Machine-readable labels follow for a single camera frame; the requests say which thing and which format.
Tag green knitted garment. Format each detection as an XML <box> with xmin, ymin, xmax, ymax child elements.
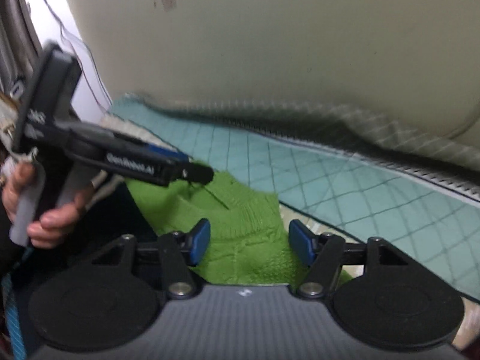
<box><xmin>126</xmin><ymin>172</ymin><xmax>308</xmax><ymax>287</ymax></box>

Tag grey curtain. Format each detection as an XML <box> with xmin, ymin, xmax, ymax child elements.
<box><xmin>1</xmin><ymin>0</ymin><xmax>42</xmax><ymax>99</ymax></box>

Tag teal quilted blanket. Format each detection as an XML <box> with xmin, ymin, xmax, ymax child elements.
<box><xmin>102</xmin><ymin>97</ymin><xmax>479</xmax><ymax>297</ymax></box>

